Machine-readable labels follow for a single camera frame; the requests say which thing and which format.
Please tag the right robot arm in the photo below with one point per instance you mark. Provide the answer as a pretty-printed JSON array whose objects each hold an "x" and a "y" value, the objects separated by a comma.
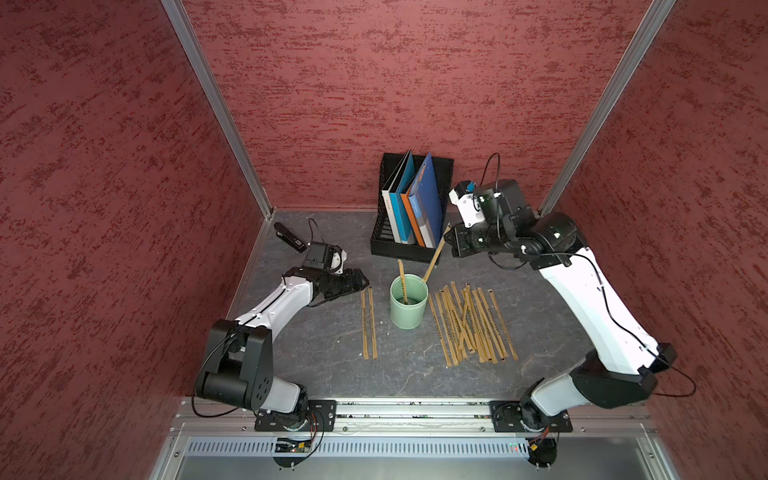
[{"x": 625, "y": 360}]

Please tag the aluminium front rail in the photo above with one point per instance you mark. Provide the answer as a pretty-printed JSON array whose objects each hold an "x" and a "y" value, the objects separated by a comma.
[{"x": 424, "y": 417}]

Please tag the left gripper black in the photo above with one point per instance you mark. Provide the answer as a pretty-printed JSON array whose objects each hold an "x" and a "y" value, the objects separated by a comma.
[{"x": 348, "y": 287}]

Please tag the black stapler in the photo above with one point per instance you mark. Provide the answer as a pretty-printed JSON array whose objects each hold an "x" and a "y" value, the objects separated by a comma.
[{"x": 288, "y": 237}]

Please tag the paper straw twelfth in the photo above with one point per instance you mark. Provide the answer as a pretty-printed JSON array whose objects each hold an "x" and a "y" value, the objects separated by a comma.
[{"x": 436, "y": 255}]

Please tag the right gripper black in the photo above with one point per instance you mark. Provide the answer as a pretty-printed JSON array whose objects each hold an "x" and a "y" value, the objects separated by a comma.
[{"x": 462, "y": 244}]

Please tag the green metal cup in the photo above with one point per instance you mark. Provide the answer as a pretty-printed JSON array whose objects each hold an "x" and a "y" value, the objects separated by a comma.
[{"x": 408, "y": 317}]

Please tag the orange book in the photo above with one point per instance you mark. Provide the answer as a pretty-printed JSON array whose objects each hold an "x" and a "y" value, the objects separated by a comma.
[{"x": 418, "y": 239}]

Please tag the teal book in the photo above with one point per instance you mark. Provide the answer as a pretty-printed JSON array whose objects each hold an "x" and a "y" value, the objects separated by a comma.
[{"x": 409, "y": 172}]

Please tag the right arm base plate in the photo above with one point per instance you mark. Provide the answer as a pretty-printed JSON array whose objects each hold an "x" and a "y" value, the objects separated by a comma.
[{"x": 517, "y": 417}]

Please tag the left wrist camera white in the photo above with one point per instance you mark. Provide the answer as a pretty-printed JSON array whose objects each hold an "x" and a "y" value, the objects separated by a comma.
[{"x": 338, "y": 259}]

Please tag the paper straw eleventh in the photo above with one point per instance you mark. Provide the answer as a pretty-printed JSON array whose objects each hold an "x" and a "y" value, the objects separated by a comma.
[{"x": 456, "y": 315}]

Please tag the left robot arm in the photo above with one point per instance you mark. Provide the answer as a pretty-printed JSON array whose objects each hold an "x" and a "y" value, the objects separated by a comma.
[{"x": 238, "y": 366}]

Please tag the blue folder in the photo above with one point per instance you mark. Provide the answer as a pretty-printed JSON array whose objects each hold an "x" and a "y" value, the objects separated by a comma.
[{"x": 429, "y": 196}]

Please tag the black mesh file holder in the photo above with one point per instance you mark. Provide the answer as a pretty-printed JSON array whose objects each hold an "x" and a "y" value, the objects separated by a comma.
[{"x": 383, "y": 241}]

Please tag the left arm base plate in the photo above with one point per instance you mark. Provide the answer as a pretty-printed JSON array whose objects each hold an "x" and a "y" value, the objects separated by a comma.
[{"x": 311, "y": 415}]

